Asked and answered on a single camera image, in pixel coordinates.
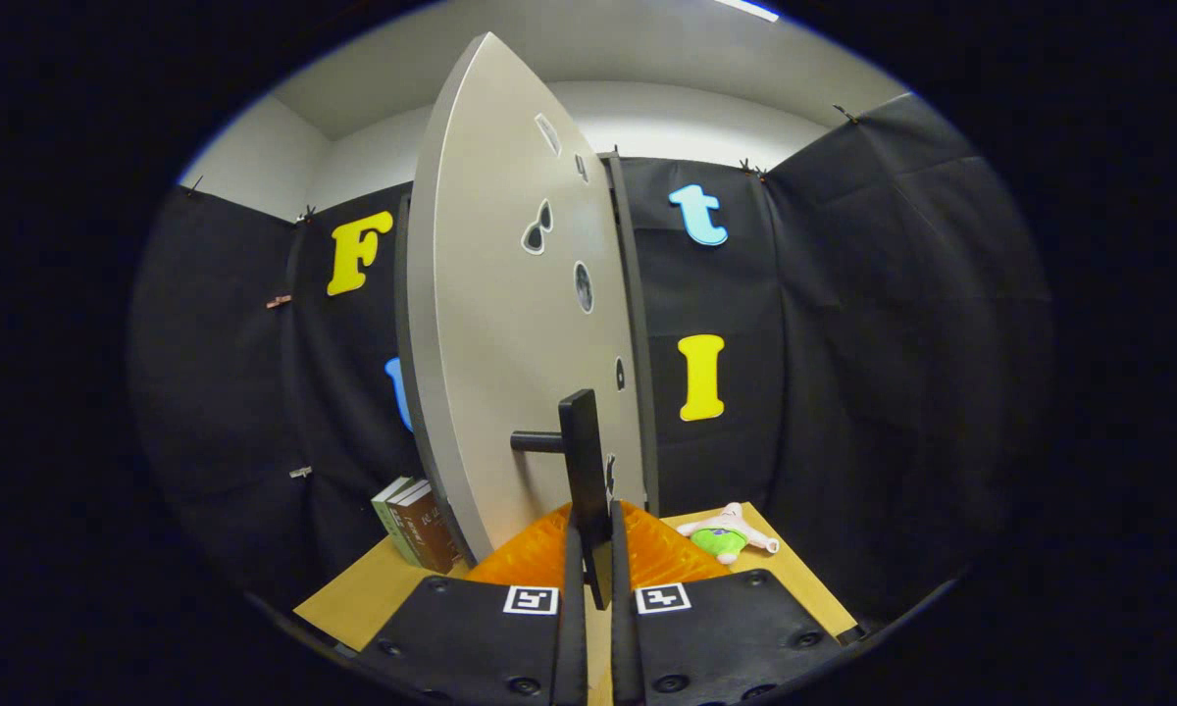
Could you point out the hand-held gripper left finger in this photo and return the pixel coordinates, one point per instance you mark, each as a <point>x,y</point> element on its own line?
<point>471,637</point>

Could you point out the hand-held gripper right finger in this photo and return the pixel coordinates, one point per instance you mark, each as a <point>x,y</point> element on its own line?
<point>726,637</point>

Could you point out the beige cabinet door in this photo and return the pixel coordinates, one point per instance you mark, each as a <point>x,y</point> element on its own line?
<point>500,343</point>

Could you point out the white and green plush toy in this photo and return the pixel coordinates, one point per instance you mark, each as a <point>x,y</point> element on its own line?
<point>721,537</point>

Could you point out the brown book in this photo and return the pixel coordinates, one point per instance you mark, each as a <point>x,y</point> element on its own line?
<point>436,534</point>
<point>414,525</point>

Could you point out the black backdrop cloth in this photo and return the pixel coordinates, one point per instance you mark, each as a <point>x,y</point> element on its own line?
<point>893,343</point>

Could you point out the brown clip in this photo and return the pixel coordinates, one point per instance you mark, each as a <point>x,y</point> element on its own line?
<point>278,301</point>

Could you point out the black clip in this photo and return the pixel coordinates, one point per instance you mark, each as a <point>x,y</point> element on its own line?
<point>194,183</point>
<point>846,114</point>
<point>750,169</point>
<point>306,213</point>

